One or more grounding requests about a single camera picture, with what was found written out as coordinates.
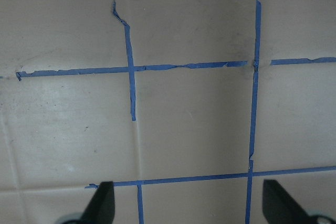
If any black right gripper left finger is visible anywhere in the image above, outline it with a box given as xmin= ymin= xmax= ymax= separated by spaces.
xmin=80 ymin=181 xmax=115 ymax=224

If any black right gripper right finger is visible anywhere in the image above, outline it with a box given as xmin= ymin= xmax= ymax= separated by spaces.
xmin=262 ymin=179 xmax=309 ymax=224

